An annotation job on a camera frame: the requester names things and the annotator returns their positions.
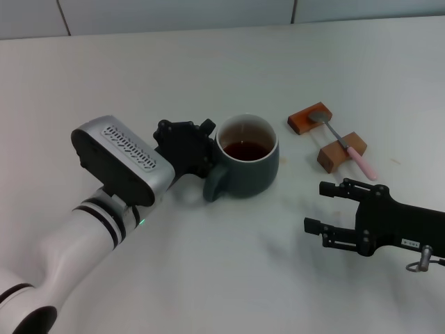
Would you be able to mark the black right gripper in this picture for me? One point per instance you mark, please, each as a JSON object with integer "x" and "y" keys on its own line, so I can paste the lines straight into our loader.
{"x": 400, "y": 222}

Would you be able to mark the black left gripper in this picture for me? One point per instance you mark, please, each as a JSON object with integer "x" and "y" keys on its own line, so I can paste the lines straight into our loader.
{"x": 184, "y": 149}

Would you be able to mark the grey ceramic cup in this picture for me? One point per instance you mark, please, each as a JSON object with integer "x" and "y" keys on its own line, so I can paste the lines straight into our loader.
{"x": 250, "y": 174}

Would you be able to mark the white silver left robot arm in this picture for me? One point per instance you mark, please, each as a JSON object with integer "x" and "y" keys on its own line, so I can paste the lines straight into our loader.
{"x": 69, "y": 250}

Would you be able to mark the dark brown tea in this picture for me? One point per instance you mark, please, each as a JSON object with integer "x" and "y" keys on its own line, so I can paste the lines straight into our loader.
{"x": 247, "y": 151}

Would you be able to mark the light arched wooden block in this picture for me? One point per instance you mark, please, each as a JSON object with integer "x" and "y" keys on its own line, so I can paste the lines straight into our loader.
{"x": 332, "y": 154}

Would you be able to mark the reddish flat wooden block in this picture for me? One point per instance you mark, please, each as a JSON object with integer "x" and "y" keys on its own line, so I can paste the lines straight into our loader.
{"x": 300, "y": 121}

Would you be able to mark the silver vented wrist module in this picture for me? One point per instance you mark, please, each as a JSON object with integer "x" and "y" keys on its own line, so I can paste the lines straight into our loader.
{"x": 118, "y": 160}

